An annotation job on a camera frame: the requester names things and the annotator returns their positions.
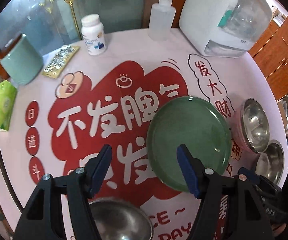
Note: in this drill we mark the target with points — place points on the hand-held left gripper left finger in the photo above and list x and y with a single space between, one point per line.
101 175

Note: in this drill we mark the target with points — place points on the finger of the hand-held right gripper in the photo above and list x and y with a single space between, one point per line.
251 175

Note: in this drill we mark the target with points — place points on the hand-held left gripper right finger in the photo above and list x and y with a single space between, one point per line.
187 172

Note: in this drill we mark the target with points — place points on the steel bowl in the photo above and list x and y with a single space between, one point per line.
271 160
124 220

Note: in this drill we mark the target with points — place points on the green plate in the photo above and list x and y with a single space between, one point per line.
184 130

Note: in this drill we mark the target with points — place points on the pink bowl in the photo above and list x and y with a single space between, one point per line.
255 122

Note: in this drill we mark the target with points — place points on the foil blister pack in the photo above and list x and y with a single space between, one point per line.
60 60

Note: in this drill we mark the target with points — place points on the green tissue box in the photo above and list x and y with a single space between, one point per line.
1 102

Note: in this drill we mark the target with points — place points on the pink printed tablecloth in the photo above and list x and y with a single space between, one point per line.
134 55

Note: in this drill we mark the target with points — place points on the white pill bottle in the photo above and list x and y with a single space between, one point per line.
93 37

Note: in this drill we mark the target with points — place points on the teal canister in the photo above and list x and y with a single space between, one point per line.
21 62

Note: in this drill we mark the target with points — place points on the clear squeeze bottle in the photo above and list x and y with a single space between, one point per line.
161 20

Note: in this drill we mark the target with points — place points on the white sterilizer cabinet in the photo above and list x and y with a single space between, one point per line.
204 17

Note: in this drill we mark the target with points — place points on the glass door with gold ornament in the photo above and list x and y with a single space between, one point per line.
108 0

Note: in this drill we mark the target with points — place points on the wooden wall cabinet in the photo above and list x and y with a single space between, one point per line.
284 62

